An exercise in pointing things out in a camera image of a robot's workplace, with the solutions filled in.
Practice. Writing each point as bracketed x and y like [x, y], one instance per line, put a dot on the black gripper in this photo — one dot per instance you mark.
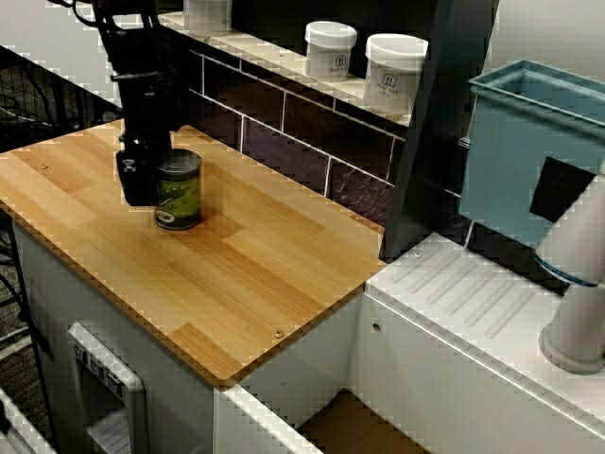
[146, 113]

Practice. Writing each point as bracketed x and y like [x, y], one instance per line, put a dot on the green labelled tin can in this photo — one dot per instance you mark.
[182, 194]

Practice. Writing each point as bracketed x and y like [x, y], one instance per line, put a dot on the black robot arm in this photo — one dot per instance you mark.
[127, 42]

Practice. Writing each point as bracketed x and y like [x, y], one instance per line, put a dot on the dark tile backsplash panel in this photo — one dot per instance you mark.
[302, 156]

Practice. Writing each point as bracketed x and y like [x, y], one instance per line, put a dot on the white jar without print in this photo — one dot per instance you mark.
[208, 16]

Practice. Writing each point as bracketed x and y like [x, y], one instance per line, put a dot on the grey dispenser panel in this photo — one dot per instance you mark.
[108, 392]

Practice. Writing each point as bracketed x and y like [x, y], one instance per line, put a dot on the small white lidded jar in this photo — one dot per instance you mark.
[331, 52]

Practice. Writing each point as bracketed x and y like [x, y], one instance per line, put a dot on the white toy kitchen cabinet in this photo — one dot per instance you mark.
[179, 416]

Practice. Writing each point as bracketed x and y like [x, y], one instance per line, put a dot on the large white lidded jar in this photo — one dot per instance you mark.
[394, 75]

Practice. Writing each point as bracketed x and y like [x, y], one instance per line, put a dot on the wide black upright panel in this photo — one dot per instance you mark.
[435, 118]

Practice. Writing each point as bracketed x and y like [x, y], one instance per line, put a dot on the white ridged sink counter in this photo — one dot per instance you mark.
[425, 378]

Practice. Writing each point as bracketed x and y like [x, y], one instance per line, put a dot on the blue plastic bin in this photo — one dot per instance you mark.
[501, 161]

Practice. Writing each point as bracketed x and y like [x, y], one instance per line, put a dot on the black label on bin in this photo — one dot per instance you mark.
[560, 189]

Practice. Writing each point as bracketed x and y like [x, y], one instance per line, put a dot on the white toy faucet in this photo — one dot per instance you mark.
[576, 293]

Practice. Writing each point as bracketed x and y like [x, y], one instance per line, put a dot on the cream wall shelf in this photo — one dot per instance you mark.
[283, 57]

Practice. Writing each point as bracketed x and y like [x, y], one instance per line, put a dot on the white metal rail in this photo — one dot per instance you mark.
[19, 425]

